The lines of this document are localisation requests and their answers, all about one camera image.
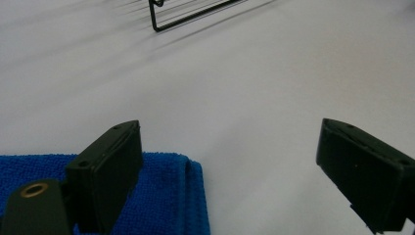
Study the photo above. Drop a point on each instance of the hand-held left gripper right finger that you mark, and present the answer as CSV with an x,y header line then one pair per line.
x,y
365,176

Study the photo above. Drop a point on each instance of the blue microfibre towel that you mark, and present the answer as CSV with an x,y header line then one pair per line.
x,y
163,196

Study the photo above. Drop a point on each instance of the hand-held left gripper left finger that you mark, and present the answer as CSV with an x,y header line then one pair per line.
x,y
104,169

